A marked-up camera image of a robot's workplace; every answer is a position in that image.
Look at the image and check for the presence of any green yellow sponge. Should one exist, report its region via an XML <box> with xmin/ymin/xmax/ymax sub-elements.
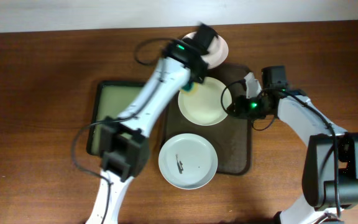
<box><xmin>180</xmin><ymin>82</ymin><xmax>198</xmax><ymax>94</ymax></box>

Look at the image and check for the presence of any cream white plate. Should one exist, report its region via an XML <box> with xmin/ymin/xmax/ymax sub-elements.
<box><xmin>178</xmin><ymin>77</ymin><xmax>232</xmax><ymax>126</ymax></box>

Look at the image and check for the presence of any grey white plate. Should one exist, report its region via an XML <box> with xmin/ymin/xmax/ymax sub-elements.
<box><xmin>158</xmin><ymin>133</ymin><xmax>218</xmax><ymax>190</ymax></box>

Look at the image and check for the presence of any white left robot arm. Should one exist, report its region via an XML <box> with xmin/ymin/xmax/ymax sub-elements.
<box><xmin>87</xmin><ymin>24</ymin><xmax>218</xmax><ymax>223</ymax></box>

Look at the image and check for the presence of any pink plate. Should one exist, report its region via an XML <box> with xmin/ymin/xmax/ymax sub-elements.
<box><xmin>181</xmin><ymin>32</ymin><xmax>229</xmax><ymax>69</ymax></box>

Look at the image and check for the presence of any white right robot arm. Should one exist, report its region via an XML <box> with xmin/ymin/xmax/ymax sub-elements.
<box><xmin>223</xmin><ymin>66</ymin><xmax>358</xmax><ymax>224</ymax></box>

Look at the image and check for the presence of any black soapy water container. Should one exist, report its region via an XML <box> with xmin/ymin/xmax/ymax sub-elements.
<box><xmin>86</xmin><ymin>80</ymin><xmax>147</xmax><ymax>156</ymax></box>

